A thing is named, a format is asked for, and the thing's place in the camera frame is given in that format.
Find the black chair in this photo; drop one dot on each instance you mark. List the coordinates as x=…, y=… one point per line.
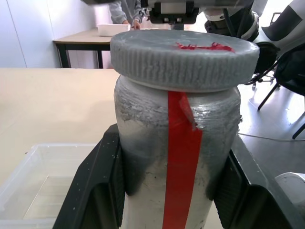
x=286, y=71

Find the wooden table with black legs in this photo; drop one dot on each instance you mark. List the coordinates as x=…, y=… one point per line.
x=81, y=39

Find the white plastic tray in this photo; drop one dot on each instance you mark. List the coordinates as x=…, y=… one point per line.
x=112, y=29

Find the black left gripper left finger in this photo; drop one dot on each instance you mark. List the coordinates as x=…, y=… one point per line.
x=95, y=171

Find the white rounded object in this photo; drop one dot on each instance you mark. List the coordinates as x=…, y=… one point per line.
x=293, y=188

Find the grey jar with red tape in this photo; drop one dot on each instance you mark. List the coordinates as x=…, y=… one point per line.
x=147, y=124

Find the bystander's bare hand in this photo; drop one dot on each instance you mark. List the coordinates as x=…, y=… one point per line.
x=136, y=25

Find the silver black robot body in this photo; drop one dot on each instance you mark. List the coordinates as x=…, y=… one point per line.
x=286, y=21

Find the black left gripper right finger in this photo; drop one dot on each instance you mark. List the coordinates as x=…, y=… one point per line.
x=243, y=190

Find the person in grey sweater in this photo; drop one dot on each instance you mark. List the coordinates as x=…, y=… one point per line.
x=119, y=12

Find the grey ribbed jar lid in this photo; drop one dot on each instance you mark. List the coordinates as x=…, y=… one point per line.
x=155, y=55

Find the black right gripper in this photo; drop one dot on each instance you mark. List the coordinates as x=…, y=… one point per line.
x=166, y=16

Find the clear plastic box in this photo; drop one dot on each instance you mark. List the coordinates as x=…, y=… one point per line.
x=35, y=181

